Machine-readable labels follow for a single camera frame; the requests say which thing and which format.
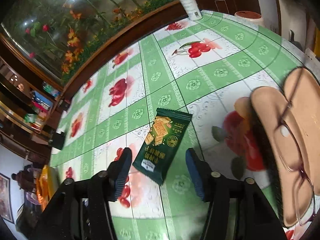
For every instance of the dark green cracker packet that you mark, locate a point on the dark green cracker packet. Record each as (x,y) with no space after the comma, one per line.
(161,143)

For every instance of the yellow snack tray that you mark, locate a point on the yellow snack tray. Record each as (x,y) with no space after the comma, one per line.
(47,184)

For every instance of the white spray bottle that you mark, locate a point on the white spray bottle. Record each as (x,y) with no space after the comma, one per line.
(192,9)

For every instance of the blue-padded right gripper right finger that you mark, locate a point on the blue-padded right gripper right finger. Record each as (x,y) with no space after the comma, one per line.
(200,173)

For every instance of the framed wall painting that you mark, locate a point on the framed wall painting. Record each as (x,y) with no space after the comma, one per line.
(5,203)

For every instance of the white pot red lid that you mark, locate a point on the white pot red lid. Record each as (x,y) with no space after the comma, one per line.
(250,17)

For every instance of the seated person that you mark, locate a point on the seated person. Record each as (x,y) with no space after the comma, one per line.
(26,180)

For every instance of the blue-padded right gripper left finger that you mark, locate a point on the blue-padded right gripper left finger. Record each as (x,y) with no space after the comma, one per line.
(117,174)

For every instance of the black canister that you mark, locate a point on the black canister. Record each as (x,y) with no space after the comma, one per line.
(57,140)

